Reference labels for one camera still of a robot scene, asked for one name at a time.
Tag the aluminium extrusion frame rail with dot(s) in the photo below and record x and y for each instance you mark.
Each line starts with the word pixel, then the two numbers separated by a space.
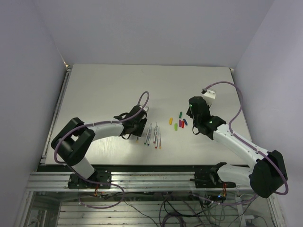
pixel 140 181

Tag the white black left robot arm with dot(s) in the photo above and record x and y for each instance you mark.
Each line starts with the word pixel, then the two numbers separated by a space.
pixel 74 140

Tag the red ended white pen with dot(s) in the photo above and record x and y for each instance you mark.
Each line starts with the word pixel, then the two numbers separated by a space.
pixel 156 138

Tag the green ended white pen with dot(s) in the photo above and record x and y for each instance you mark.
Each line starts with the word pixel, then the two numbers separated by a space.
pixel 147 135

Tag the orange ended white pen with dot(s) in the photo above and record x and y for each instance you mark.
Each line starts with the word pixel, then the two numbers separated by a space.
pixel 159 138

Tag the blue ended white pen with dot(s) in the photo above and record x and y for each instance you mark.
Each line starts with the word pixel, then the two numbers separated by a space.
pixel 149 135

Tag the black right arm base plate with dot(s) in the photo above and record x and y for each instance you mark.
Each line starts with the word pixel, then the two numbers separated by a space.
pixel 204 180

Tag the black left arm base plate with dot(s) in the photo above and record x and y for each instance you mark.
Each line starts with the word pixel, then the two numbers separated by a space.
pixel 100 180

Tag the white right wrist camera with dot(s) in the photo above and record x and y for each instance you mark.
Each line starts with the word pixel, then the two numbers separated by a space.
pixel 208 95

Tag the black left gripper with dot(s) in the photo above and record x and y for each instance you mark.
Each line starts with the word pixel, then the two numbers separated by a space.
pixel 138 132

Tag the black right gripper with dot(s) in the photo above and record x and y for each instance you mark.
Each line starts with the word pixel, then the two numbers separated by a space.
pixel 189 113

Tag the purple ended white pen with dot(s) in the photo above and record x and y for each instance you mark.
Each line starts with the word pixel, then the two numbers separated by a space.
pixel 154 133

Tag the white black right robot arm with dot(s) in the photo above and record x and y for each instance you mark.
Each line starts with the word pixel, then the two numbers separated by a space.
pixel 265 171

